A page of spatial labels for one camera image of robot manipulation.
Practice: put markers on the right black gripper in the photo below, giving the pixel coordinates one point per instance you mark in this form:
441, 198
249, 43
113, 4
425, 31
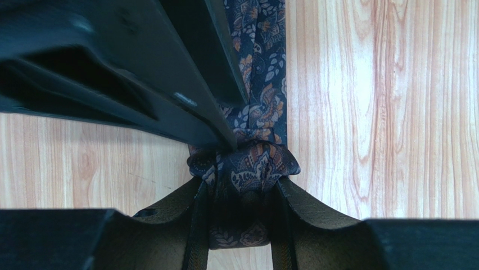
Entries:
91, 61

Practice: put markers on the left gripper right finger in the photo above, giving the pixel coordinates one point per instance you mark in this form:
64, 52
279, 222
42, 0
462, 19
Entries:
308, 234

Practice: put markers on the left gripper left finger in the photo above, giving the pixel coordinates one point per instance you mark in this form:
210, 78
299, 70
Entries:
170, 234

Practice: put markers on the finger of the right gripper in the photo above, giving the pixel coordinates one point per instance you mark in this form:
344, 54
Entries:
203, 28
179, 93

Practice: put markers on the dark paisley tie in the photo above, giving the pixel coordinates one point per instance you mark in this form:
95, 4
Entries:
240, 182

